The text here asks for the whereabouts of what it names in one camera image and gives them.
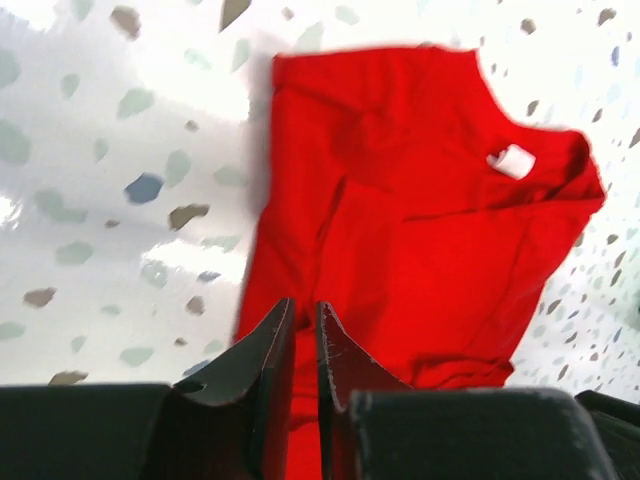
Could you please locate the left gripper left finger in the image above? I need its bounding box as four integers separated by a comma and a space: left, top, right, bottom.
1, 299, 295, 480

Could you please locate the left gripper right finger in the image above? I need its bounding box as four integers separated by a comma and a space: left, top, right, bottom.
316, 302, 639, 480

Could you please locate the red t-shirt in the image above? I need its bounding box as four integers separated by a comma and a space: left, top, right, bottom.
237, 46, 606, 479

